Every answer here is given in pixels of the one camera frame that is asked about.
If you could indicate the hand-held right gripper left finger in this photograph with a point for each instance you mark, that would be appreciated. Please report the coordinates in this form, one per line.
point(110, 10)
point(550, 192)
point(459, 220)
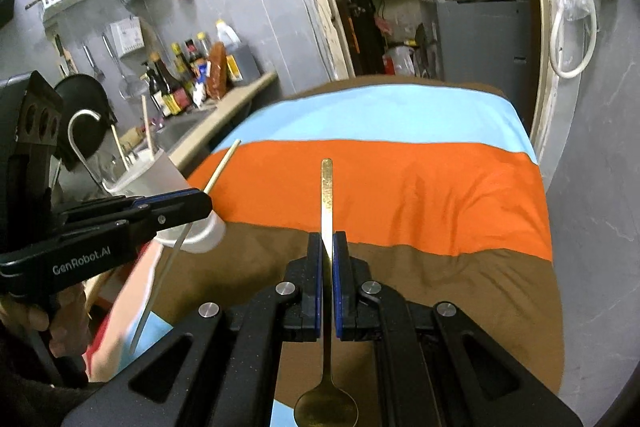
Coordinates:
point(316, 287)

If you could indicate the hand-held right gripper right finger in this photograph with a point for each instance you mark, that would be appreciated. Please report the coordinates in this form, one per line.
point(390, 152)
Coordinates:
point(340, 287)

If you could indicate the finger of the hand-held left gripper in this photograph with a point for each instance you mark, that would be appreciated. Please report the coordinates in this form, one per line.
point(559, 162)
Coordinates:
point(110, 205)
point(180, 212)

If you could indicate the white plastic cup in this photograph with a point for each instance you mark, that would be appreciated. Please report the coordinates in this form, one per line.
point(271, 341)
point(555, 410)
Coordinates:
point(160, 177)

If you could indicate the wooden chopstick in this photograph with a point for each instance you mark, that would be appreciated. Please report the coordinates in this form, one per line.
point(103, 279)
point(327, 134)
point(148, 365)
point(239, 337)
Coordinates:
point(146, 127)
point(118, 148)
point(222, 167)

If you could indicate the gold metal spoon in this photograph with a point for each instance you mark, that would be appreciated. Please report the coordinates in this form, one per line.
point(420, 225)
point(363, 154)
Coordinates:
point(327, 187)

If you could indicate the person's left forearm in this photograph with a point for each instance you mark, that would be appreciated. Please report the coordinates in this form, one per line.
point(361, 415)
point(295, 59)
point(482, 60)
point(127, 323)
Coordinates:
point(25, 382)

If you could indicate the person's left hand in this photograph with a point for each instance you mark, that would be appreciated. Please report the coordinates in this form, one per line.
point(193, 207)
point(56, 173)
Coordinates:
point(70, 322)

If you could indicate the stainless steel sink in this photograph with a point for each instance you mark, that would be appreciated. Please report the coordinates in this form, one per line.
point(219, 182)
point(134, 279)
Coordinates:
point(175, 133)

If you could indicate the black pan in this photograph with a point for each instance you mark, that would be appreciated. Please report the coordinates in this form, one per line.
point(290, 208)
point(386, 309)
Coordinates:
point(82, 117)

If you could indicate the hanging metal strainer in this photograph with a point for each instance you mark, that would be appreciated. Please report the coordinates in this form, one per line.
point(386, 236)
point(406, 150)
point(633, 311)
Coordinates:
point(128, 89)

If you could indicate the row of sauce bottles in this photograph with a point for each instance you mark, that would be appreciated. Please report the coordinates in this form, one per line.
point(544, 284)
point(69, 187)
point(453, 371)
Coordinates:
point(170, 92)

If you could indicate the beige kitchen counter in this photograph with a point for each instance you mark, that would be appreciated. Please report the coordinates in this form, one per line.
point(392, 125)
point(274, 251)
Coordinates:
point(235, 99)

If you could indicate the striped blue orange brown cloth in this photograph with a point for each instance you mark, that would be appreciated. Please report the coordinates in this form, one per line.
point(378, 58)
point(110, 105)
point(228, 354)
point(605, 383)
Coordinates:
point(425, 187)

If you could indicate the hanging metal spatula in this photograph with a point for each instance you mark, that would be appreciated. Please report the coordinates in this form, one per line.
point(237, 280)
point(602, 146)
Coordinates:
point(93, 60)

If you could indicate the clear plastic oil jug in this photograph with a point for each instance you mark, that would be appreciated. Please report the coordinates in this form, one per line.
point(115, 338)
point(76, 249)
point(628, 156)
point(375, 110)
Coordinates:
point(236, 54)

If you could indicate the red white plastic bag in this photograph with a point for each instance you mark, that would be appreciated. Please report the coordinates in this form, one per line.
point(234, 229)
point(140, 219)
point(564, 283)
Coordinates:
point(400, 60)

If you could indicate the grey cabinet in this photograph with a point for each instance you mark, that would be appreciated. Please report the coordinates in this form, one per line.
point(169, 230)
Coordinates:
point(480, 37)

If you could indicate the white wall box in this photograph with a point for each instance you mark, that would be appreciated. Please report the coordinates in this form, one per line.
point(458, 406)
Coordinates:
point(127, 37)

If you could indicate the pale wooden door frame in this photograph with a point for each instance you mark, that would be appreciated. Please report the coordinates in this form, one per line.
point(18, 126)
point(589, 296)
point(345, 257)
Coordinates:
point(325, 7)

